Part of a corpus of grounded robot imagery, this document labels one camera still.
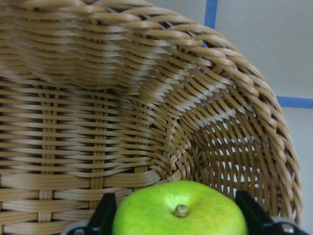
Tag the green apple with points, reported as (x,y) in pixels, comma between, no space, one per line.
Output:
(178,208)

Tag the wicker basket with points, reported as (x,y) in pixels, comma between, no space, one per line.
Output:
(101,96)

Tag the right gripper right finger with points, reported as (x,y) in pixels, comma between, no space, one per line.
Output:
(260,223)

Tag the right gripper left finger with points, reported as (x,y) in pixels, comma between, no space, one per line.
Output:
(100,222)

